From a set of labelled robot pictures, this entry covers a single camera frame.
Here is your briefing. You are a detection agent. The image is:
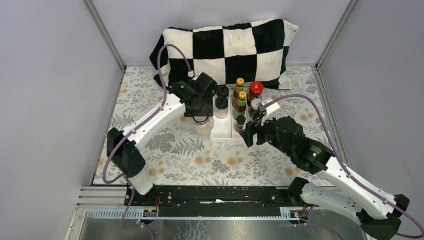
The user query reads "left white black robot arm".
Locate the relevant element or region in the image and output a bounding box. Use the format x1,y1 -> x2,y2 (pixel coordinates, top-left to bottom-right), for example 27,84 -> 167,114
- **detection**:
106,72 -> 218,206

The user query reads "small black pepper bottle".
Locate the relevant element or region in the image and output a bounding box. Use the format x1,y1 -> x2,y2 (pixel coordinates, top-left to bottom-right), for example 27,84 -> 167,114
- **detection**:
235,115 -> 246,133

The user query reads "red lid chili sauce jar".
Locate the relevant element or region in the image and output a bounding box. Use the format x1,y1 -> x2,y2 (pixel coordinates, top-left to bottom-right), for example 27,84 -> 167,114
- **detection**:
247,81 -> 264,106

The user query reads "yellow cap sauce bottle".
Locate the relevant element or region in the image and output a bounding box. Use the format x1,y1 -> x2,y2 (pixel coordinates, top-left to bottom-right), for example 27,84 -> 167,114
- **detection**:
231,77 -> 245,107
233,91 -> 247,120

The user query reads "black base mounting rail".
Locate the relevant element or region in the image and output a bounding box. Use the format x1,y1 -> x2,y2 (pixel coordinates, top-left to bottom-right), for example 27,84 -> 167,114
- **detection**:
123,177 -> 310,218

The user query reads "black spout lid shaker jar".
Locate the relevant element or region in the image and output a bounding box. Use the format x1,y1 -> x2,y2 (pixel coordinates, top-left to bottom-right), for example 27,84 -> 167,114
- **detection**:
215,85 -> 229,98

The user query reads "floral patterned table mat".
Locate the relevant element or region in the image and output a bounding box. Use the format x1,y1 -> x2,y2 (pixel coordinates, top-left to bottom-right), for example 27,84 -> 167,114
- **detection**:
110,66 -> 329,187

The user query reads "white divided organizer tray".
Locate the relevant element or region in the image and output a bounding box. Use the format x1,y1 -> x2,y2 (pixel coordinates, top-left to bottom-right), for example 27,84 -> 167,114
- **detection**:
209,93 -> 244,144

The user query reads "glass jar with metal lid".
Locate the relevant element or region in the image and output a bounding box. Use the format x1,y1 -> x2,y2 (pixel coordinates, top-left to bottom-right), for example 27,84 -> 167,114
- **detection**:
192,116 -> 214,135

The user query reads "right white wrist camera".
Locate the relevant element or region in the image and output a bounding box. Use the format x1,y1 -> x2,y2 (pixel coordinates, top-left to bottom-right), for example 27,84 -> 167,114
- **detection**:
260,98 -> 280,126

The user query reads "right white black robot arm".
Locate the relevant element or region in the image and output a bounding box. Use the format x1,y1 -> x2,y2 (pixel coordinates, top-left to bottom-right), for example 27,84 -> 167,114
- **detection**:
239,116 -> 410,240

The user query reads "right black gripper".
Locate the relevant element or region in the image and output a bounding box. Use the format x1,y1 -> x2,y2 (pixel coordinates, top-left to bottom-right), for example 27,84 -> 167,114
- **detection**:
238,111 -> 293,157

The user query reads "black and white checkered pillow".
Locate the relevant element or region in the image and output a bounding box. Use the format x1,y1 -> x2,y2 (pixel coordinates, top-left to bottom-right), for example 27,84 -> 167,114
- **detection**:
149,18 -> 299,90

